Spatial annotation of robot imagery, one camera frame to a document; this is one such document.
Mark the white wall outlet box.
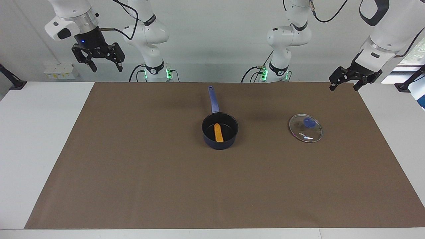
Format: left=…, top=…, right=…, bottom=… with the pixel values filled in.
left=43, top=65, right=80, bottom=80

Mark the orange toy corn cob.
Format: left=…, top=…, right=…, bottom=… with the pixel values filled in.
left=213, top=123, right=224, bottom=142

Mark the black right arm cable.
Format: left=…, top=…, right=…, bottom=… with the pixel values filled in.
left=99, top=0, right=140, bottom=40

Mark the dark pot with blue handle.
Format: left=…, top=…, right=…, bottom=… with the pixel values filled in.
left=202, top=86, right=239, bottom=150

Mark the black base cable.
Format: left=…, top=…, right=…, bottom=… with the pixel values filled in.
left=241, top=50, right=275, bottom=83
left=128, top=64, right=147, bottom=83

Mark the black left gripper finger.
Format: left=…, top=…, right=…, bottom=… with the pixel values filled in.
left=353, top=75, right=370, bottom=91
left=329, top=68, right=346, bottom=92

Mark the black clamp stand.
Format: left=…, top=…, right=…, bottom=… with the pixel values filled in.
left=0, top=63, right=27, bottom=90
left=394, top=65, right=425, bottom=93

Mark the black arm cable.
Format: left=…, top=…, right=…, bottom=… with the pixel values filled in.
left=99, top=0, right=140, bottom=40
left=308, top=0, right=349, bottom=23

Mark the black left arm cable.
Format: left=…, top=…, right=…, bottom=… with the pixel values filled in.
left=308, top=0, right=349, bottom=23

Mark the glass lid with blue knob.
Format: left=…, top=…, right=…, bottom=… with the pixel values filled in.
left=289, top=114, right=323, bottom=143

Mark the brown table mat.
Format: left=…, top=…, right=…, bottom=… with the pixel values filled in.
left=24, top=81, right=425, bottom=229

